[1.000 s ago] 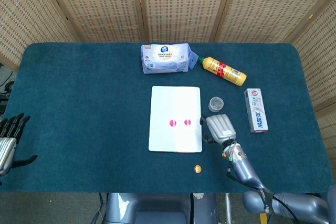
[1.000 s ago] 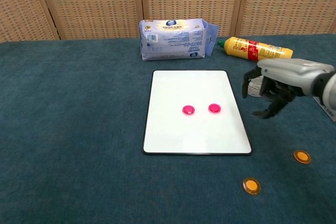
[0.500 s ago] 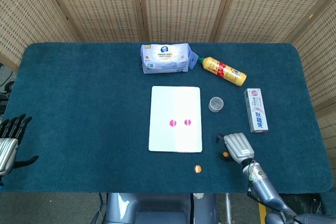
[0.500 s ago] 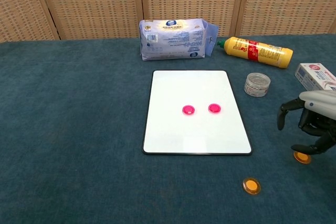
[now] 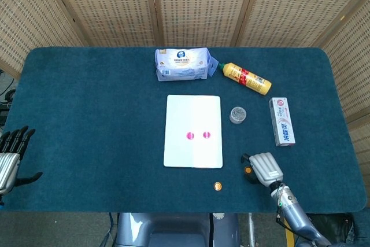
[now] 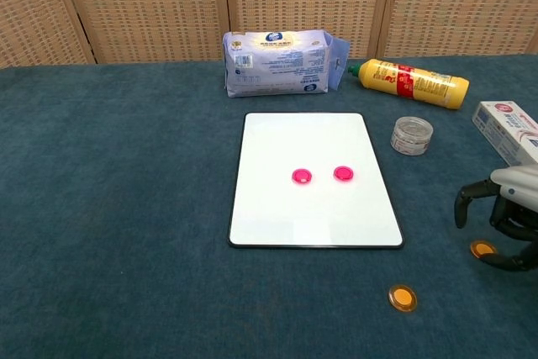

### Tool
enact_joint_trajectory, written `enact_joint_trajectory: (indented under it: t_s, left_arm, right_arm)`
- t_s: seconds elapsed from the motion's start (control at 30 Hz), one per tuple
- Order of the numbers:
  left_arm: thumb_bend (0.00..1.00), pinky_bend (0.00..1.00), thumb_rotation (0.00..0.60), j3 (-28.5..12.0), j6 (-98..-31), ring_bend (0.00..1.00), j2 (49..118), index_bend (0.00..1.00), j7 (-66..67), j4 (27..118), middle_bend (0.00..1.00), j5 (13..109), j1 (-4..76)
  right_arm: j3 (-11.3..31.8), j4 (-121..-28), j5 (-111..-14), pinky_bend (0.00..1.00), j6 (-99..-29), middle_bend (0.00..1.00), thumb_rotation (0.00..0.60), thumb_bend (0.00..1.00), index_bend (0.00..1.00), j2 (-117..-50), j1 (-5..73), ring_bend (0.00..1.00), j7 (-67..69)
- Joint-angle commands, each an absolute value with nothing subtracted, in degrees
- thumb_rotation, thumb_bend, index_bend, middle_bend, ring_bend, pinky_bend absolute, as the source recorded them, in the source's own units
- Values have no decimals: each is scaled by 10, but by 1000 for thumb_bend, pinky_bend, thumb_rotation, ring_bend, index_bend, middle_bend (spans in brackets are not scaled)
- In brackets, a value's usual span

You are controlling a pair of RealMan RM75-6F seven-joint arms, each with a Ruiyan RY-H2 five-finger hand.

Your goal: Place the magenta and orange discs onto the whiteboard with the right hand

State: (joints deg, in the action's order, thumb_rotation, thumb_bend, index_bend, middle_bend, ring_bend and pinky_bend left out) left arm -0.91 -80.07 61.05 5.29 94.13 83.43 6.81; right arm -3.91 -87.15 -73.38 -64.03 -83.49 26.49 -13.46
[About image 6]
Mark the blue tissue pack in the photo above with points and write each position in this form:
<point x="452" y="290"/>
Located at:
<point x="273" y="64"/>

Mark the woven folding screen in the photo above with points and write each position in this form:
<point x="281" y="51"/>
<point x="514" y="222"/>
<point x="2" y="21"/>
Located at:
<point x="147" y="6"/>

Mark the white magnetic board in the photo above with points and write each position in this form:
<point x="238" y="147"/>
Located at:
<point x="311" y="216"/>

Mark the clear plastic jar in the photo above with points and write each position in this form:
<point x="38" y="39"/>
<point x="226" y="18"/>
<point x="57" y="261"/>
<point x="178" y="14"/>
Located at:
<point x="412" y="136"/>

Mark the red round magnet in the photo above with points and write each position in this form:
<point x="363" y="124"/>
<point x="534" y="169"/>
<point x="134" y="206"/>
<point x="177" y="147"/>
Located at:
<point x="343" y="172"/>
<point x="302" y="176"/>

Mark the yellow round magnet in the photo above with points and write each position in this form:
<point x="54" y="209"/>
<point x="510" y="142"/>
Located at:
<point x="480" y="248"/>
<point x="402" y="298"/>

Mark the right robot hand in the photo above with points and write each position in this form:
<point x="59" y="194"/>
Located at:
<point x="519" y="207"/>

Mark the white toothpaste box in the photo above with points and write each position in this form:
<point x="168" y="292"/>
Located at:
<point x="508" y="132"/>

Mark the teal table mat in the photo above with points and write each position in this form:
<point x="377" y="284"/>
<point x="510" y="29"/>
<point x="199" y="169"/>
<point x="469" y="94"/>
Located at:
<point x="105" y="207"/>

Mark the yellow bottle green cap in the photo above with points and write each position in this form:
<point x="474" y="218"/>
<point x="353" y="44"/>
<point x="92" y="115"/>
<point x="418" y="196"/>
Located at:
<point x="412" y="81"/>

